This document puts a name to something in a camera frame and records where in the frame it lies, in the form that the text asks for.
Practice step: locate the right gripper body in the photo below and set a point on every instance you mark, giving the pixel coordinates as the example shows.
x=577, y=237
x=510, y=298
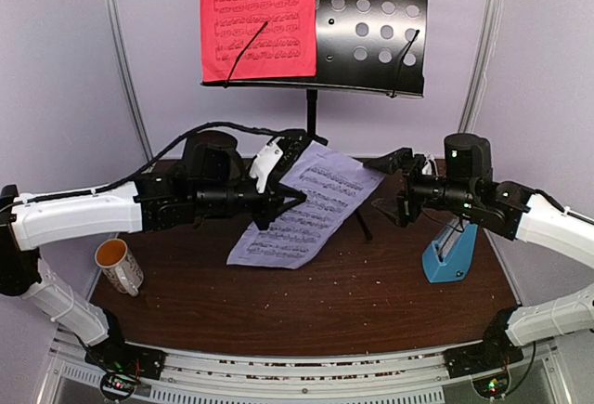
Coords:
x=416, y=194

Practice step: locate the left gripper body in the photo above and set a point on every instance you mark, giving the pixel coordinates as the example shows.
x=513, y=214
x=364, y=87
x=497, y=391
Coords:
x=273, y=200

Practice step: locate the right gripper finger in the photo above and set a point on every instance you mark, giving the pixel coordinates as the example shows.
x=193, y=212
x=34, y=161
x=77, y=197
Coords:
x=389, y=208
x=390, y=163

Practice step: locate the lavender paper sheet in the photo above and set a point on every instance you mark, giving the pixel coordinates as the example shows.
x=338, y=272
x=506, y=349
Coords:
x=335, y=185

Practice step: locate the black music stand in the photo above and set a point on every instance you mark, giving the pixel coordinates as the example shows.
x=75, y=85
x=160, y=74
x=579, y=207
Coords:
x=374, y=46

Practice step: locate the red sheet music paper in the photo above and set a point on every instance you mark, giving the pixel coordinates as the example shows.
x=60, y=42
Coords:
x=257, y=39

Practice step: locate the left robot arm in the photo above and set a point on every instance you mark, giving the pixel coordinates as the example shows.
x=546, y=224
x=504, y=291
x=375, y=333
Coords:
x=210, y=181

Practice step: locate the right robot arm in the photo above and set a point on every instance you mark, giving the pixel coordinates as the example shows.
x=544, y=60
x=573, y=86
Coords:
x=508, y=209

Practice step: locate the blue metronome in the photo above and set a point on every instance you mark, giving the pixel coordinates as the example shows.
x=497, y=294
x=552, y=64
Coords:
x=449, y=256

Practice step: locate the patterned white mug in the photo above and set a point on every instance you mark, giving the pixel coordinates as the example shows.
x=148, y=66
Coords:
x=117, y=263

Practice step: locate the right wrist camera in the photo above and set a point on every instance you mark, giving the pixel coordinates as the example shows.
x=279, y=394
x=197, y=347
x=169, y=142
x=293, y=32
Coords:
x=425, y=165

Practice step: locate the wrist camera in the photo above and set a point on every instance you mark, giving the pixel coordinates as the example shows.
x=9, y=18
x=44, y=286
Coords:
x=265, y=161
x=425, y=165

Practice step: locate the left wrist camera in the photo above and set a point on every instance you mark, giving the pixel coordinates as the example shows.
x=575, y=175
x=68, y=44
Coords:
x=265, y=161

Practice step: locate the right aluminium frame post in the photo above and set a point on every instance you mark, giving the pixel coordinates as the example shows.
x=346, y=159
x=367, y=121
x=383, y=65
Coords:
x=485, y=51

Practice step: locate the aluminium frame post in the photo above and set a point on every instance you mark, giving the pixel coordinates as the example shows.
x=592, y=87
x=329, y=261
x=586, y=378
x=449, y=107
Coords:
x=126, y=77
x=485, y=51

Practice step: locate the front aluminium rail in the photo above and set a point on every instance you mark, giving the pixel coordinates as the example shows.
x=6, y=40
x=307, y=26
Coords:
x=413, y=376

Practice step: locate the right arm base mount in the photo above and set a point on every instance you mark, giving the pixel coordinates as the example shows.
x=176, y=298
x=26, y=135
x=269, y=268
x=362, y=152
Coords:
x=487, y=363

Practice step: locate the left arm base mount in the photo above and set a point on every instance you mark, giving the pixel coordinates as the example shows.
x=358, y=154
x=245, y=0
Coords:
x=125, y=371

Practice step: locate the left aluminium frame post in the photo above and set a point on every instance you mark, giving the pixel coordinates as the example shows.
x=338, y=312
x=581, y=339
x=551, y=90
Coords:
x=126, y=77

